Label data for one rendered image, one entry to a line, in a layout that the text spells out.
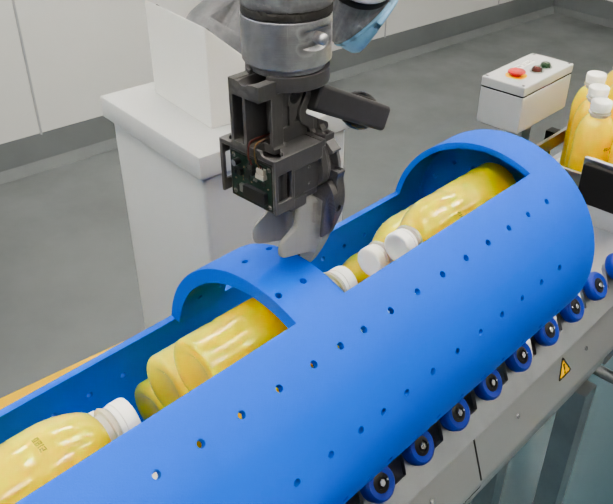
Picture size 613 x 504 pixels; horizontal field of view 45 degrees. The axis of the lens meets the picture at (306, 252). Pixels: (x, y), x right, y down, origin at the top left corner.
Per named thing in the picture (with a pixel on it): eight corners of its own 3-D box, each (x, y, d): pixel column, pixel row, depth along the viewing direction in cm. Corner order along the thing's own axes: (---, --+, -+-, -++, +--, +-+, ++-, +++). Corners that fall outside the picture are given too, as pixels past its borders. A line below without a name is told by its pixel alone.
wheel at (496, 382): (477, 406, 97) (489, 405, 95) (465, 373, 97) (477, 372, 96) (498, 393, 100) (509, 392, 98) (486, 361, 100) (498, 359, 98)
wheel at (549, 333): (536, 351, 106) (548, 349, 104) (526, 321, 106) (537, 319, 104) (554, 341, 109) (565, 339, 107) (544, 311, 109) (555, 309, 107)
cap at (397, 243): (403, 257, 91) (394, 263, 90) (391, 228, 91) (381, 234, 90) (426, 253, 88) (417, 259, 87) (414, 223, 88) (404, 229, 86)
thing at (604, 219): (566, 220, 139) (580, 159, 132) (573, 215, 140) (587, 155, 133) (618, 240, 133) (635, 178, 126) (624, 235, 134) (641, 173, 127)
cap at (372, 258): (395, 252, 94) (385, 258, 93) (388, 274, 96) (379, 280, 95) (372, 235, 95) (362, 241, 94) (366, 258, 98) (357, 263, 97)
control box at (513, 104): (475, 120, 159) (482, 74, 153) (525, 95, 171) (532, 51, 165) (517, 134, 153) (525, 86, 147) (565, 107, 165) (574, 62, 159)
